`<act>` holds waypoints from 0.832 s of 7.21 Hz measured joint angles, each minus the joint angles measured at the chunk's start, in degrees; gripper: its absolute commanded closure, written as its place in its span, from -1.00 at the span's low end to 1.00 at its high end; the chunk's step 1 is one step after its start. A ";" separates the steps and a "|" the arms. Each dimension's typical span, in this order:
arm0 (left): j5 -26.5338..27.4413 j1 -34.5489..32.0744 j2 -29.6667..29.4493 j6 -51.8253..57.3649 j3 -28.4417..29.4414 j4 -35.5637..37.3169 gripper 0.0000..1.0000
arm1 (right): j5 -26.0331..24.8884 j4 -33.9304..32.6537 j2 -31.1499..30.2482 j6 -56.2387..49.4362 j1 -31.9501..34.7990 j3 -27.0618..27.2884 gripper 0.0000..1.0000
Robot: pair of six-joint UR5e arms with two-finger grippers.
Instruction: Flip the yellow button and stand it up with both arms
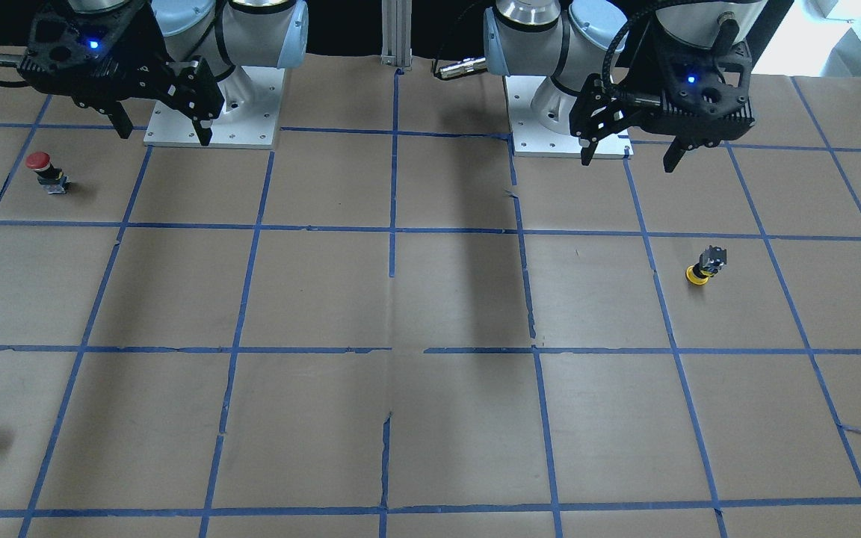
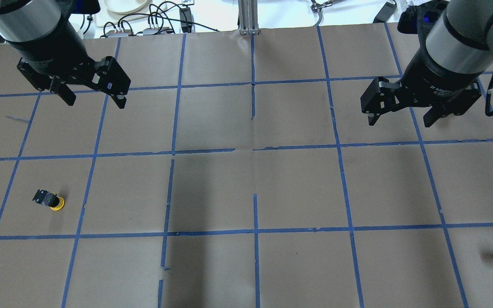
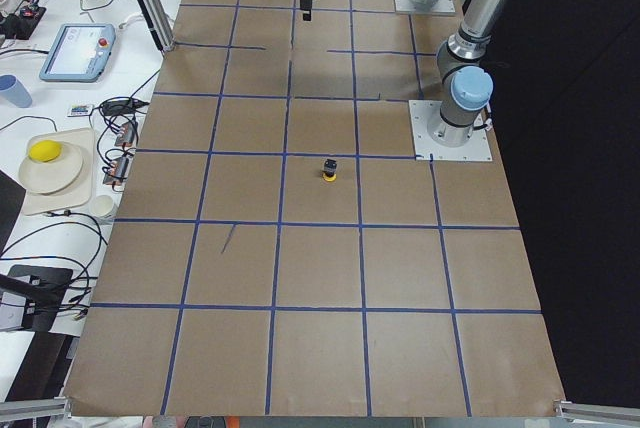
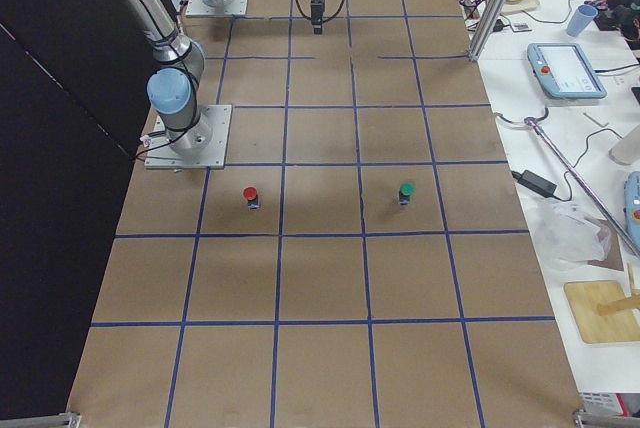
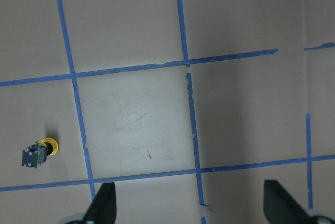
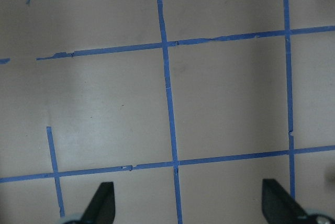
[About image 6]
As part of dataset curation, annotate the brown paper table cover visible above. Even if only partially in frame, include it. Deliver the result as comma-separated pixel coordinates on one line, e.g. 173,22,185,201
1,0,334,223

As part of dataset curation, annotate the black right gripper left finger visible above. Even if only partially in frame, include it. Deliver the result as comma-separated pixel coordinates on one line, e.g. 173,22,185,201
80,182,116,224

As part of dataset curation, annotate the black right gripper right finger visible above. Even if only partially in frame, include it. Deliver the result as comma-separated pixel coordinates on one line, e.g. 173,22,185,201
262,179,308,224

